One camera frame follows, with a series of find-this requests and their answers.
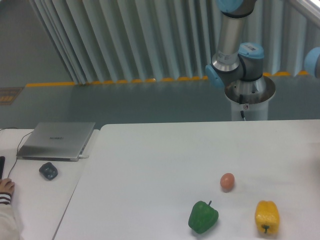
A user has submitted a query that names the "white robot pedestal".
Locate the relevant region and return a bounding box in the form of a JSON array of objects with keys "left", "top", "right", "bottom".
[{"left": 224, "top": 76, "right": 276, "bottom": 121}]

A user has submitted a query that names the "white usb plug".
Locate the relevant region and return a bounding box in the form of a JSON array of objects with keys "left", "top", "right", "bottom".
[{"left": 78, "top": 155, "right": 89, "bottom": 159}]

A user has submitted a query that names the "white sleeved forearm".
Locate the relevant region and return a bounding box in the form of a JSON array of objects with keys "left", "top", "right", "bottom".
[{"left": 0, "top": 192, "right": 20, "bottom": 240}]

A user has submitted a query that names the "person's hand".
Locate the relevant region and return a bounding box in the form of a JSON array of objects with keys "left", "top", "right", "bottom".
[{"left": 0, "top": 178, "right": 15, "bottom": 196}]

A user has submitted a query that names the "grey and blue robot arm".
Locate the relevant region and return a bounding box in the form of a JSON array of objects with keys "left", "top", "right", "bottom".
[{"left": 205, "top": 0, "right": 320, "bottom": 88}]

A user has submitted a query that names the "green bell pepper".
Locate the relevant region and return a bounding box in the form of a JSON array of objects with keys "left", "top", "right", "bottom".
[{"left": 188, "top": 200, "right": 219, "bottom": 234}]

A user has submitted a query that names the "yellow bell pepper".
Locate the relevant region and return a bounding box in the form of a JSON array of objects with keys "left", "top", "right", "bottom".
[{"left": 254, "top": 200, "right": 280, "bottom": 235}]

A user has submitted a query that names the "silver laptop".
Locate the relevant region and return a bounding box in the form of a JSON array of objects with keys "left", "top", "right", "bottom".
[{"left": 16, "top": 122, "right": 95, "bottom": 162}]

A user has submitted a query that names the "brown egg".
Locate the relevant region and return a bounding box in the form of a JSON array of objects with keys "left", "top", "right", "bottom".
[{"left": 220, "top": 172, "right": 235, "bottom": 190}]

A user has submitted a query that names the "black cable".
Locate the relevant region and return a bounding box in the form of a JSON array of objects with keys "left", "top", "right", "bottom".
[{"left": 0, "top": 127, "right": 36, "bottom": 179}]

